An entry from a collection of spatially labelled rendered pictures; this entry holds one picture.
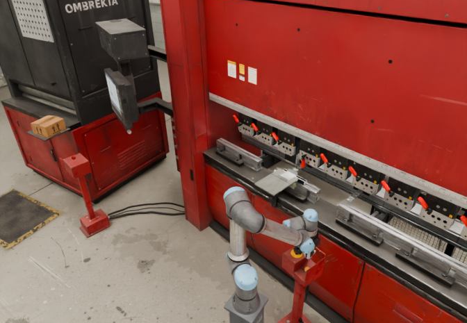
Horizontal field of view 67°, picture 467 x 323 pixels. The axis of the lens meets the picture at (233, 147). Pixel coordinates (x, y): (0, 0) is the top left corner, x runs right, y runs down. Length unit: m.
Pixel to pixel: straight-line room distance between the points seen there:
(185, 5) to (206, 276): 2.16
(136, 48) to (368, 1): 1.57
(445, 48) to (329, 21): 0.59
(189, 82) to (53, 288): 2.05
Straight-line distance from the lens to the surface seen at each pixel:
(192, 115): 2.90
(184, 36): 2.69
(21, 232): 4.18
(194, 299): 3.10
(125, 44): 2.66
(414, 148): 1.99
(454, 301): 2.24
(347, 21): 1.99
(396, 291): 2.40
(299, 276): 2.31
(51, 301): 3.43
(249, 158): 2.83
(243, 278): 1.90
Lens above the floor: 2.47
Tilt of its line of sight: 30 degrees down
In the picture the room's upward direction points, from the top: 2 degrees counter-clockwise
